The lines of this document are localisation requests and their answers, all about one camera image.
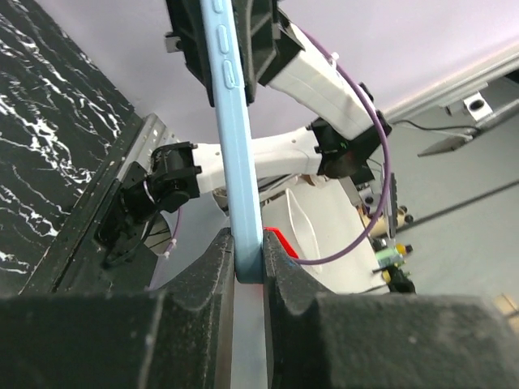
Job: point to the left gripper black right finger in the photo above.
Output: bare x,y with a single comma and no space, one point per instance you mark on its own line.
316,338

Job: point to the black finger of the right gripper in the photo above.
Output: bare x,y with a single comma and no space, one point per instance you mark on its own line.
188,25
256,28

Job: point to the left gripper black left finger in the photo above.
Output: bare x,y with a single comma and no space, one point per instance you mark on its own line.
179,336

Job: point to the phone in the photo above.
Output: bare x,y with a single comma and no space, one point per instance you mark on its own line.
249,368

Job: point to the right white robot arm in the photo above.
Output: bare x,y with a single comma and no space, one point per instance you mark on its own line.
346,131

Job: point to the aluminium frame rail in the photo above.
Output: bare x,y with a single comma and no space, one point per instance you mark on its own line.
458,85

